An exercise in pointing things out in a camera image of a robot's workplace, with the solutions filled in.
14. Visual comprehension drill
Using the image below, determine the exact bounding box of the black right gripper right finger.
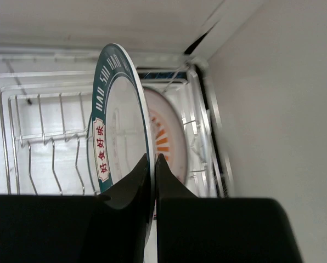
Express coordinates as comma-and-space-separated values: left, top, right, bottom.
155, 155, 302, 262

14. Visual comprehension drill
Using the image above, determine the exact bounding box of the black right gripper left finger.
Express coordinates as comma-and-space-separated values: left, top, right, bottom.
0, 156, 148, 262

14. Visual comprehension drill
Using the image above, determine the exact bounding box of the white plate green rim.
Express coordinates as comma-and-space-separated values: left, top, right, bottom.
87, 43, 156, 227

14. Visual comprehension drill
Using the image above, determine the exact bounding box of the white plate orange pattern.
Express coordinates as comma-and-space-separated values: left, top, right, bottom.
144, 87, 189, 184

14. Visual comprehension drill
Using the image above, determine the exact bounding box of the wire dish rack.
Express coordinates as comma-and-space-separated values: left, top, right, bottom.
0, 48, 235, 197

